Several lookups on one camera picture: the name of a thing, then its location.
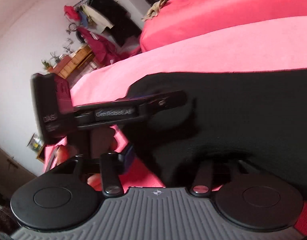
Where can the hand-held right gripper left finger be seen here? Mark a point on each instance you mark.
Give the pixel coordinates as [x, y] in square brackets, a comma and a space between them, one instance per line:
[128, 158]

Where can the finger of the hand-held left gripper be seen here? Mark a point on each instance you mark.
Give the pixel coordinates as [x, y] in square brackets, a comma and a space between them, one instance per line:
[166, 100]

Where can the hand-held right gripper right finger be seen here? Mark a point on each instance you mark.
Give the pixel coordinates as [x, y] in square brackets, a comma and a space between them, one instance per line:
[202, 178]

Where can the black pants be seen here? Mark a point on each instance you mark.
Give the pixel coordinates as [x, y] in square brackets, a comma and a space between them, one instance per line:
[243, 117]

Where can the person's left hand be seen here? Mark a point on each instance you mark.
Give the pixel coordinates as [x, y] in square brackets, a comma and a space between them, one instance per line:
[103, 140]

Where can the small potted plant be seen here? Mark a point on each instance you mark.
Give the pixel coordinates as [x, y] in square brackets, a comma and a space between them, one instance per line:
[46, 66]
[56, 57]
[68, 46]

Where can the wooden dresser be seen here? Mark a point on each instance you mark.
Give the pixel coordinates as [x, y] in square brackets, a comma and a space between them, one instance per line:
[73, 63]

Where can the pink blanket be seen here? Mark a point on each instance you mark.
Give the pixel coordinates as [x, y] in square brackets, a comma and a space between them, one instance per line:
[218, 52]

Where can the brown door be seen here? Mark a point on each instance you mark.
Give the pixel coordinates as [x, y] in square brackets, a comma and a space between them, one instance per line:
[11, 170]

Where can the magenta garment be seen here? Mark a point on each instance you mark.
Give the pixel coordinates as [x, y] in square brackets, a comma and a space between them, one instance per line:
[101, 45]

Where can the beige crumpled cloth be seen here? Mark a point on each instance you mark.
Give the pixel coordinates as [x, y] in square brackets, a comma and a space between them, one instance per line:
[154, 10]

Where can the blue hanging cloth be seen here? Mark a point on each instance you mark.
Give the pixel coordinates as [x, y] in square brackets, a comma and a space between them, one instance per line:
[84, 18]

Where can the black hanging coat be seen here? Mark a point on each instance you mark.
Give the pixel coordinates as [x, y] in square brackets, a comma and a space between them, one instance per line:
[116, 17]

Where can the pink folded duvet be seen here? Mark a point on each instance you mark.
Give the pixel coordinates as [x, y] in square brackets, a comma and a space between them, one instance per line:
[218, 17]

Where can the red hanging cloth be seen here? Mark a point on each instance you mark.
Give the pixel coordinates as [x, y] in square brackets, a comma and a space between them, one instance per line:
[71, 12]

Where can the cream hanging garment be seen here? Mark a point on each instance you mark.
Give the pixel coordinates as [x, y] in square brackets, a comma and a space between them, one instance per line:
[98, 17]

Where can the picture frame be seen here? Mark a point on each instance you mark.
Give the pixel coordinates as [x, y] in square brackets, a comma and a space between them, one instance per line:
[37, 146]

